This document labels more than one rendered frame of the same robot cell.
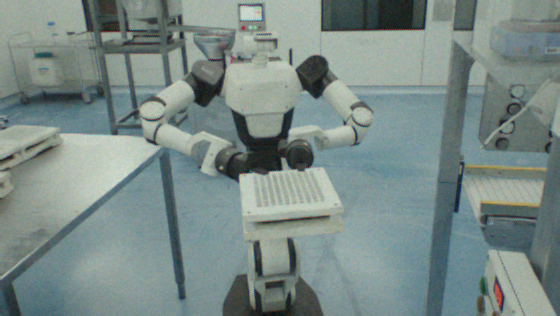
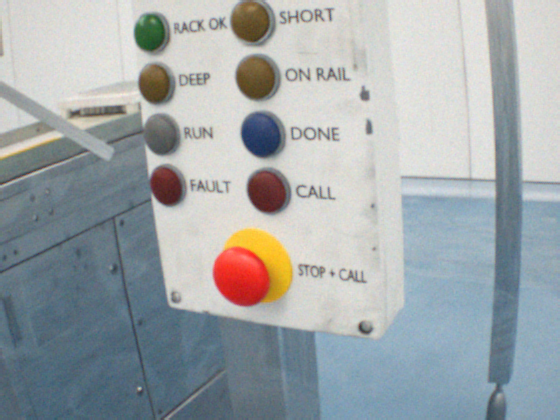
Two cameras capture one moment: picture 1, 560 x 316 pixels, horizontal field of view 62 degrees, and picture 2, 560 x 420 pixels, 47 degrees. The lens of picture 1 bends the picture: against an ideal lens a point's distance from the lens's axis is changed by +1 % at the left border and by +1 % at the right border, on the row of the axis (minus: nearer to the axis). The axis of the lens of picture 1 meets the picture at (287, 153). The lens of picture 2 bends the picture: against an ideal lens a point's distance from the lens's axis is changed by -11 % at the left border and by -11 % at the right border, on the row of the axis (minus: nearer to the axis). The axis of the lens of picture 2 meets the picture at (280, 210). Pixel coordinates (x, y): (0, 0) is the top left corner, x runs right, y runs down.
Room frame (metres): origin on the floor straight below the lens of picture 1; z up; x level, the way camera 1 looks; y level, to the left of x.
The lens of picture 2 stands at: (0.36, 0.12, 1.16)
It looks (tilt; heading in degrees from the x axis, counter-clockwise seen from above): 17 degrees down; 289
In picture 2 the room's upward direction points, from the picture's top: 5 degrees counter-clockwise
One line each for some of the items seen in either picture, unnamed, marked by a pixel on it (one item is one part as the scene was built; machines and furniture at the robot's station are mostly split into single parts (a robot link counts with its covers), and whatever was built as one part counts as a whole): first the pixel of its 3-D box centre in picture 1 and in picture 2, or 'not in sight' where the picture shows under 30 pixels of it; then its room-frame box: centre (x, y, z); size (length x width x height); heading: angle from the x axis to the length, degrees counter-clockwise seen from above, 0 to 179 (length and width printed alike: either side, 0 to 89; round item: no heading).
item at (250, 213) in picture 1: (287, 192); not in sight; (1.10, 0.00, 1.07); 0.25 x 0.24 x 0.02; 97
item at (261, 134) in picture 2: not in sight; (261, 134); (0.51, -0.28, 1.08); 0.03 x 0.01 x 0.03; 169
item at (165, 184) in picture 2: not in sight; (166, 186); (0.59, -0.30, 1.05); 0.03 x 0.01 x 0.03; 169
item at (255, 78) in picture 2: not in sight; (255, 77); (0.51, -0.28, 1.12); 0.03 x 0.01 x 0.03; 169
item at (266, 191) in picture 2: not in sight; (266, 191); (0.51, -0.28, 1.05); 0.03 x 0.01 x 0.03; 169
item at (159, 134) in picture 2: not in sight; (159, 135); (0.59, -0.30, 1.08); 0.03 x 0.01 x 0.03; 169
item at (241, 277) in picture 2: not in sight; (251, 269); (0.53, -0.28, 0.99); 0.04 x 0.04 x 0.04; 79
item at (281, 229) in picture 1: (287, 208); not in sight; (1.10, 0.00, 1.03); 0.24 x 0.24 x 0.02; 7
